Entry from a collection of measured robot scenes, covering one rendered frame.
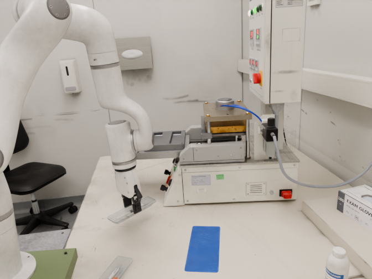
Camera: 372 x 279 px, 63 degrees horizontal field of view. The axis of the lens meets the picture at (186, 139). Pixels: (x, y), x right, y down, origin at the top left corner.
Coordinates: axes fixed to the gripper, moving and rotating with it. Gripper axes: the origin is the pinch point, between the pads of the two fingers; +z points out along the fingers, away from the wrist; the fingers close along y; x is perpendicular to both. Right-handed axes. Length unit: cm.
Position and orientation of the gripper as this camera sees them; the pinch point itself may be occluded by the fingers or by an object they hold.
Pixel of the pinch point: (132, 205)
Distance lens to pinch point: 116.3
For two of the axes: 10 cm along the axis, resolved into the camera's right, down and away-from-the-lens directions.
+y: 6.5, 1.6, -7.4
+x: 7.5, -2.8, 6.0
